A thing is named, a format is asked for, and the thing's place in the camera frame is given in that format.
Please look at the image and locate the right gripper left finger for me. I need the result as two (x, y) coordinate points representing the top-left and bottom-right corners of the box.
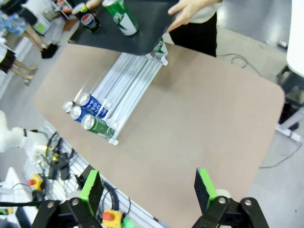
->
(32, 169), (105, 228)

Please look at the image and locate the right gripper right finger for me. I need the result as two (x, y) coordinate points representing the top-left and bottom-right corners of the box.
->
(193, 167), (270, 228)

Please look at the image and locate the black plastic serving tray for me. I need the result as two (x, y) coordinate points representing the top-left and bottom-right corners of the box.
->
(67, 0), (181, 56)

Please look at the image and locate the black Pepsi can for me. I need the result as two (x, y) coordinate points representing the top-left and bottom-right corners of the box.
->
(71, 2), (101, 34)
(62, 100), (75, 114)

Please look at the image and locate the green Chilsung Cider can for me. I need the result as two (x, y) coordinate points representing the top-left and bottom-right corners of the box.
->
(102, 0), (140, 37)
(81, 113), (116, 138)
(152, 37), (168, 60)

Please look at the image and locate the person in light t-shirt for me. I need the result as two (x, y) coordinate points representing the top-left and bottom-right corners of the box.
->
(168, 0), (224, 58)

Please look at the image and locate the person in black skirt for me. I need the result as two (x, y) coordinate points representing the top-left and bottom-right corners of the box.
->
(0, 45), (38, 86)

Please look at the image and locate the person in blue floral dress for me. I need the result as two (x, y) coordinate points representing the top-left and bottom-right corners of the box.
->
(0, 0), (59, 59)

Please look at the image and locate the person's left hand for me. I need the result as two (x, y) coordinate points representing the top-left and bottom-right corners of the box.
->
(166, 0), (212, 33)

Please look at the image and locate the person's right hand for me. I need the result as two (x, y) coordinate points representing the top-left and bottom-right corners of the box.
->
(85, 0), (105, 10)

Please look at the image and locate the aluminium profile base platform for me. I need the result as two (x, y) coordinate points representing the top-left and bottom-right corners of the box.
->
(0, 118), (157, 228)

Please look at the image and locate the yellow emergency stop button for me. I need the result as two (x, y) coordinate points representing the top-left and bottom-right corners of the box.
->
(101, 209), (124, 227)
(28, 173), (45, 191)

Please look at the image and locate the blue Pocari Sweat can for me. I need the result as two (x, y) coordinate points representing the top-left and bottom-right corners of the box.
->
(69, 105), (92, 124)
(78, 93), (110, 119)

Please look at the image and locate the white power strip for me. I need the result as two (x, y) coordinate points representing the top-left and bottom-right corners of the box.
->
(276, 125), (301, 141)

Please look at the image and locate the brown cardboard box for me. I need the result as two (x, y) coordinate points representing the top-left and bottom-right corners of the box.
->
(62, 18), (79, 31)

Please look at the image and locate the white storage shelf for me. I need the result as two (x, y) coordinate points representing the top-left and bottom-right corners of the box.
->
(30, 0), (79, 36)

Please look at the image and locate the large white table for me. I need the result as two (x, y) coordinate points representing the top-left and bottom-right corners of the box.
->
(276, 0), (304, 130)

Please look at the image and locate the black cable bundle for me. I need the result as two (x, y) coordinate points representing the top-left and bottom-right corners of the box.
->
(45, 133), (81, 182)

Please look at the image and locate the black floor cable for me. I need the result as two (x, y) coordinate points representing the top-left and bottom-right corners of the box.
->
(217, 53), (262, 76)
(258, 142), (302, 169)

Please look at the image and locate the white wire can dispenser rack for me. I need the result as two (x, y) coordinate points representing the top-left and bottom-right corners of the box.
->
(71, 51), (170, 146)

